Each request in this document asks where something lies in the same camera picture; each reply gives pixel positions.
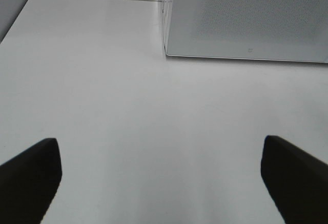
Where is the white microwave door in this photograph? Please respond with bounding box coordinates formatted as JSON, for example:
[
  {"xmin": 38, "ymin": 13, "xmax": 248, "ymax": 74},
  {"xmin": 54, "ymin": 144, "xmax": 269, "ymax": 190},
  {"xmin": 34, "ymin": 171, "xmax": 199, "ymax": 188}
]
[{"xmin": 167, "ymin": 0, "xmax": 327, "ymax": 63}]

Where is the white microwave oven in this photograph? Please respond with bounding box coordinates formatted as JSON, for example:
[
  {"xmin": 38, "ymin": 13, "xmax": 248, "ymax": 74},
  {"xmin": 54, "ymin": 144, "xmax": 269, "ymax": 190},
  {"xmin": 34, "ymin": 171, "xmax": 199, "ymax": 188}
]
[{"xmin": 161, "ymin": 0, "xmax": 173, "ymax": 54}]

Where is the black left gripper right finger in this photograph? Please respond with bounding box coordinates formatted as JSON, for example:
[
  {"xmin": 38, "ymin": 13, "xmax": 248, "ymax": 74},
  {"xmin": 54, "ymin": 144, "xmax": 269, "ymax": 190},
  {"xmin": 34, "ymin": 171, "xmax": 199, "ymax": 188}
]
[{"xmin": 260, "ymin": 135, "xmax": 327, "ymax": 223}]

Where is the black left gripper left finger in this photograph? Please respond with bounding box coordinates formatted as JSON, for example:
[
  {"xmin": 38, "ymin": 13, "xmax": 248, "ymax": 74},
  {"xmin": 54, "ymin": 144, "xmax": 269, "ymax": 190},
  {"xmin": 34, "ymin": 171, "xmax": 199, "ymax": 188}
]
[{"xmin": 1, "ymin": 138, "xmax": 63, "ymax": 223}]

